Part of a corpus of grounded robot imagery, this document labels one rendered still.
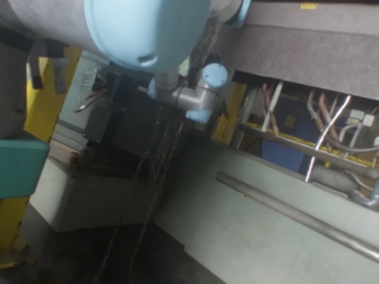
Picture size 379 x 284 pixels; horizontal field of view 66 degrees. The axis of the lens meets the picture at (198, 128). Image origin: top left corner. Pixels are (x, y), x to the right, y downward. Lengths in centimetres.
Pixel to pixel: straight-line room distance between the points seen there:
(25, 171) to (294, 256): 123
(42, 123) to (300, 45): 122
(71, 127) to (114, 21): 135
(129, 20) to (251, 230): 133
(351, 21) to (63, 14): 146
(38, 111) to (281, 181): 104
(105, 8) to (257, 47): 150
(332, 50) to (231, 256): 110
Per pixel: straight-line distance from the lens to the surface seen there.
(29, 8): 28
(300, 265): 142
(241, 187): 139
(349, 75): 149
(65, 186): 148
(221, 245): 157
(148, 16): 22
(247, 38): 175
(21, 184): 35
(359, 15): 163
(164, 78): 88
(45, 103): 111
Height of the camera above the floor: 69
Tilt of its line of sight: 2 degrees down
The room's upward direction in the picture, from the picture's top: 20 degrees clockwise
